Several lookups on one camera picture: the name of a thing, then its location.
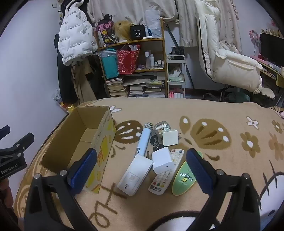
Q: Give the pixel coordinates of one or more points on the pink desk fan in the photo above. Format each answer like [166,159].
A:
[255,37]

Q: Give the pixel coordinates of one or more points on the row of small bottles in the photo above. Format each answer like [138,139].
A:
[159,63]

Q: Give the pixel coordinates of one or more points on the dark hanging coat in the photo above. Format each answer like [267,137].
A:
[64,80]

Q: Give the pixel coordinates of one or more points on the cream cushion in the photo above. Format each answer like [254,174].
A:
[267,92]

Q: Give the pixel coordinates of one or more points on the pink and black bag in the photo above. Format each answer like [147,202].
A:
[105,31]

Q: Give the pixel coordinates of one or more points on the wooden shelf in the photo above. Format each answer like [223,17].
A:
[164,55]

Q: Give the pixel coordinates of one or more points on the bunch of keys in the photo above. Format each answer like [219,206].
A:
[155,142]

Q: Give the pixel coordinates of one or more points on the wooden desk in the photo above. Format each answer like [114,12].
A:
[269,72]

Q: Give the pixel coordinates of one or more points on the clear plastic bag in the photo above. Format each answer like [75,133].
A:
[153,22]

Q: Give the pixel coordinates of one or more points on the black box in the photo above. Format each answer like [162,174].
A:
[137,32]

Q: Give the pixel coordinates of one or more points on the clear case with stickers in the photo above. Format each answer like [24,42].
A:
[163,126]

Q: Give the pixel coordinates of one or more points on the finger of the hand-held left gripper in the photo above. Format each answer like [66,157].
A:
[21,143]
[4,131]

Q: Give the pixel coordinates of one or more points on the floral curtain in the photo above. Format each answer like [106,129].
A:
[230,24]

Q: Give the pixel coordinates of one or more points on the blonde wig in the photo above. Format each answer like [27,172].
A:
[122,30]

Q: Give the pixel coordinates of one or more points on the black monitor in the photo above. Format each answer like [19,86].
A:
[271,48]

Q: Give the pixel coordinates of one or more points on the white square charger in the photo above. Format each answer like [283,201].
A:
[169,138]

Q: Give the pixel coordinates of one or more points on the cream puffer coat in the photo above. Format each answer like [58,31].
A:
[230,60]

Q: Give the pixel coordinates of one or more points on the green bag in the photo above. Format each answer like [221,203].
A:
[240,96]

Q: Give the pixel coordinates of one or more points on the narrow stack of books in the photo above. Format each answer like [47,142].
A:
[115,87]

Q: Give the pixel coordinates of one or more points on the beige printed blanket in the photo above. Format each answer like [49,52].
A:
[221,111]

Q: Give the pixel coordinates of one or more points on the white trolley cart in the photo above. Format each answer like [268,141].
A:
[175,75]

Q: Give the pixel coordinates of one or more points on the teal bag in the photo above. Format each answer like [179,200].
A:
[109,64]

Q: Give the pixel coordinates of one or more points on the cardboard box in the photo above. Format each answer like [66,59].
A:
[104,142]

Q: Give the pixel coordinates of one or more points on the cream hanging cloth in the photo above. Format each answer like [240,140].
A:
[133,8]

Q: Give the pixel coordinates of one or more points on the wide stack of books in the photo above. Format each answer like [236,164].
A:
[144,88]

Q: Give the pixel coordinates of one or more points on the red patterned bag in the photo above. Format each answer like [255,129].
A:
[126,60]

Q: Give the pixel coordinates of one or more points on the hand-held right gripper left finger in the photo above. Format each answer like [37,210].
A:
[85,170]

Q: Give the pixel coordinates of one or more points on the white bottle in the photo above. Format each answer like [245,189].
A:
[152,60]
[147,60]

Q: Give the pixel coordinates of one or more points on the white remote control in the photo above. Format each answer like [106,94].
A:
[162,184]

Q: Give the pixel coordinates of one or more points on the white device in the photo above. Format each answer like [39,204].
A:
[135,175]

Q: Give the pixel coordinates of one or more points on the cartoon charm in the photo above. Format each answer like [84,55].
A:
[148,125]

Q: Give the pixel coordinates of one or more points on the light blue tube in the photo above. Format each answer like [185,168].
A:
[143,140]

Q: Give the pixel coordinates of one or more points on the leaning cardboard sheets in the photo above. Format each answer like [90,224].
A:
[83,84]

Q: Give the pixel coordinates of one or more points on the white printed puffer jacket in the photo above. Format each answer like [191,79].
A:
[75,37]

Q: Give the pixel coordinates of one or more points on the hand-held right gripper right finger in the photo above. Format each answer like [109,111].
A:
[197,172]

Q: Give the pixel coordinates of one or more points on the white cube adapter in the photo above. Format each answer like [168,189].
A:
[162,160]

